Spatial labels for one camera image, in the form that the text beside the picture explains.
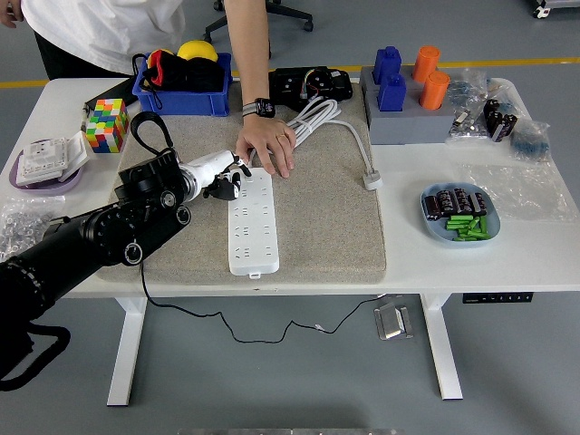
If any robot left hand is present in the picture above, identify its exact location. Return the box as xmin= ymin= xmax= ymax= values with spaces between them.
xmin=190 ymin=150 xmax=253 ymax=202

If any person's left hand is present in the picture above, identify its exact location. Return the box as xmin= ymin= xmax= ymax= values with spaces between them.
xmin=235 ymin=115 xmax=298 ymax=179

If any person's right hand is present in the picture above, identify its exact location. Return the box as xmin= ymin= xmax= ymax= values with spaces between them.
xmin=0 ymin=0 xmax=25 ymax=30

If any black plug with cord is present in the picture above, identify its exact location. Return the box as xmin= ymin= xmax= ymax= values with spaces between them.
xmin=139 ymin=174 xmax=386 ymax=348

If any white power strip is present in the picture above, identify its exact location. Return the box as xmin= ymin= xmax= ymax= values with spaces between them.
xmin=226 ymin=166 xmax=281 ymax=280

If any black wristwatch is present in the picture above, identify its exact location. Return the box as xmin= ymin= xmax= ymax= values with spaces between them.
xmin=241 ymin=97 xmax=276 ymax=120

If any black electronic device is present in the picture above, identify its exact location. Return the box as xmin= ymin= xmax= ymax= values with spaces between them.
xmin=267 ymin=65 xmax=353 ymax=112

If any blue plastic bin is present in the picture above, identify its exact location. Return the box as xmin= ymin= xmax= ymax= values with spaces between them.
xmin=131 ymin=52 xmax=234 ymax=118

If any black and red cloth bundle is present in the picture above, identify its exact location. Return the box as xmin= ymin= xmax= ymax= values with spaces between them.
xmin=131 ymin=48 xmax=226 ymax=110

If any person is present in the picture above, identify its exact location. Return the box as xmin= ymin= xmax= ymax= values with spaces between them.
xmin=20 ymin=0 xmax=188 ymax=81

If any grey-brown mat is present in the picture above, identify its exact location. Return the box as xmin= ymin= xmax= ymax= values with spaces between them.
xmin=97 ymin=81 xmax=389 ymax=286

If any colourful puzzle cube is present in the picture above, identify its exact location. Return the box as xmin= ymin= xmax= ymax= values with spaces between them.
xmin=84 ymin=98 xmax=130 ymax=154

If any yellow ball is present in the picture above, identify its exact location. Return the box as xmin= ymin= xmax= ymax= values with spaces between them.
xmin=176 ymin=39 xmax=218 ymax=63

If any long black box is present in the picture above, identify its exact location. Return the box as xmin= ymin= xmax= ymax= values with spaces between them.
xmin=82 ymin=74 xmax=140 ymax=132

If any black office chair base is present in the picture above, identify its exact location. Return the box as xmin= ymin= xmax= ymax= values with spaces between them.
xmin=203 ymin=0 xmax=314 ymax=61

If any blue plastic bottle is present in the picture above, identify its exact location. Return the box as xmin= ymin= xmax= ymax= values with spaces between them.
xmin=372 ymin=45 xmax=403 ymax=86
xmin=377 ymin=72 xmax=408 ymax=113

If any grey holder block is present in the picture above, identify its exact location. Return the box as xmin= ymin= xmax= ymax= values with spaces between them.
xmin=360 ymin=65 xmax=459 ymax=147

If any purple plate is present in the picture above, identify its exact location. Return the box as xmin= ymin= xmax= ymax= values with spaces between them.
xmin=8 ymin=138 xmax=85 ymax=197

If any orange cylinder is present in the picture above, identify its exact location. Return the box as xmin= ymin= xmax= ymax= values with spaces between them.
xmin=419 ymin=70 xmax=451 ymax=111
xmin=411 ymin=44 xmax=442 ymax=82

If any light blue plate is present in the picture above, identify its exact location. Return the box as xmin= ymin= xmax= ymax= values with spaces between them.
xmin=420 ymin=181 xmax=501 ymax=249

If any clear bag of metal nuts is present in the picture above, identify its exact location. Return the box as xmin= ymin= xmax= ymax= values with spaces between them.
xmin=0 ymin=195 xmax=67 ymax=262

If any clear bag of metal parts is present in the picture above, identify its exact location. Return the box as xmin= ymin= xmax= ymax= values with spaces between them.
xmin=446 ymin=107 xmax=490 ymax=146

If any clear bag of blue resistors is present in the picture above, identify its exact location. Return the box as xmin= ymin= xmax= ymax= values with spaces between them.
xmin=448 ymin=67 xmax=493 ymax=112

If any white table leg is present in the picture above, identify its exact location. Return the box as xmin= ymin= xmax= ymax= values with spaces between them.
xmin=419 ymin=293 xmax=464 ymax=402
xmin=106 ymin=296 xmax=149 ymax=407

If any metal foot pedal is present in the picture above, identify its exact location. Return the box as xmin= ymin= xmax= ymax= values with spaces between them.
xmin=372 ymin=303 xmax=416 ymax=342

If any empty clear plastic bag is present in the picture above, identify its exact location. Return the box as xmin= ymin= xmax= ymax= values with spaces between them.
xmin=459 ymin=160 xmax=575 ymax=223

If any clear bag of blue parts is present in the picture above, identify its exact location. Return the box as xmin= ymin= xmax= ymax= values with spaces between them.
xmin=507 ymin=120 xmax=553 ymax=164

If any black table control panel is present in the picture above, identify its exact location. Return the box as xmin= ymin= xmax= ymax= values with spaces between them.
xmin=461 ymin=293 xmax=535 ymax=305

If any white wheeled cart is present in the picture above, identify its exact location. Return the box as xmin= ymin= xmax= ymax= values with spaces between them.
xmin=527 ymin=0 xmax=580 ymax=19

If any white power strip cable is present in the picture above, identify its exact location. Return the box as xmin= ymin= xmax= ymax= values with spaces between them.
xmin=246 ymin=97 xmax=384 ymax=192

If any white wall socket panel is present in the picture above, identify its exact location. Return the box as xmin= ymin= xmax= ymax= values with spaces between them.
xmin=15 ymin=138 xmax=69 ymax=187
xmin=57 ymin=130 xmax=91 ymax=172

